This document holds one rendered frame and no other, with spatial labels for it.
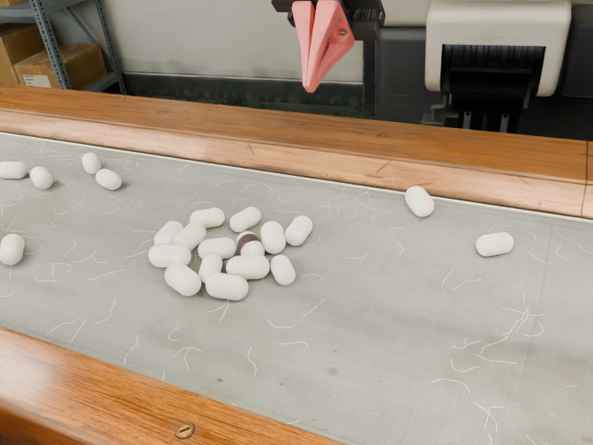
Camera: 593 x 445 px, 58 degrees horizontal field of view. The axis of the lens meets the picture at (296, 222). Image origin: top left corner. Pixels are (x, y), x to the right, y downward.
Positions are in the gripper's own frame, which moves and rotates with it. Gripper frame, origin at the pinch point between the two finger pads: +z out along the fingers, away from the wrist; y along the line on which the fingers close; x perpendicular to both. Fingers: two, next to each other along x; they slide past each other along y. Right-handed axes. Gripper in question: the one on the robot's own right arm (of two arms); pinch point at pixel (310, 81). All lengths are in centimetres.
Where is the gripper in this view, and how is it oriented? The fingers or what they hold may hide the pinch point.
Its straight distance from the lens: 54.0
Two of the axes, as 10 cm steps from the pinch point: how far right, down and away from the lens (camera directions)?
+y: 9.1, 1.5, -3.8
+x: 3.4, 2.5, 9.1
